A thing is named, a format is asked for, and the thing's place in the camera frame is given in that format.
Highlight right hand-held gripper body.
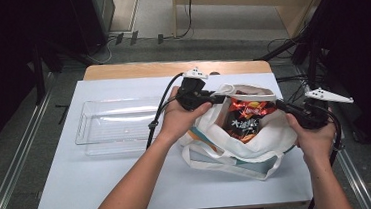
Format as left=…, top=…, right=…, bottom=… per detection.
left=289, top=84, right=357, bottom=132

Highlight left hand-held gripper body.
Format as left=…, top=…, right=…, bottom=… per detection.
left=173, top=65, right=218, bottom=113

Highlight white tote bag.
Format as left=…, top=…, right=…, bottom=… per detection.
left=175, top=78, right=303, bottom=188

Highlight person's right hand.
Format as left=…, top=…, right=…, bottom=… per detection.
left=284, top=108, right=340, bottom=161

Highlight person's left hand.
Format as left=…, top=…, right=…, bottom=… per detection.
left=154, top=82, right=216, bottom=145

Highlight orange black snack packet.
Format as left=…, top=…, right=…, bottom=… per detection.
left=221, top=94, right=282, bottom=147

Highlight wooden table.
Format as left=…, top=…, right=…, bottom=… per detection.
left=82, top=51, right=272, bottom=88

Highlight black tripod stand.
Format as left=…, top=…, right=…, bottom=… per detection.
left=251, top=23, right=327, bottom=101

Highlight clear plastic container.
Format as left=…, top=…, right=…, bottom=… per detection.
left=72, top=94, right=167, bottom=158

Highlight black cabinet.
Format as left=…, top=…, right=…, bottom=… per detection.
left=64, top=0, right=119, bottom=58

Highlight pale blue table mat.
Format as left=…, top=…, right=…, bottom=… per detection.
left=23, top=62, right=316, bottom=209

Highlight black floor cables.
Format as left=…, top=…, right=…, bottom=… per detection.
left=266, top=36, right=313, bottom=110

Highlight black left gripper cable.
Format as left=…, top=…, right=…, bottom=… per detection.
left=139, top=72, right=191, bottom=152

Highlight metal floor rail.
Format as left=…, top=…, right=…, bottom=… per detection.
left=294, top=59, right=371, bottom=209
left=0, top=73, right=65, bottom=209

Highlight black hanging cable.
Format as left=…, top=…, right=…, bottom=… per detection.
left=159, top=0, right=198, bottom=41

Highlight white floor cable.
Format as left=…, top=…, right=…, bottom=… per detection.
left=92, top=35, right=119, bottom=65

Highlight black stand post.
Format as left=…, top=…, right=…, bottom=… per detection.
left=30, top=44, right=48, bottom=106

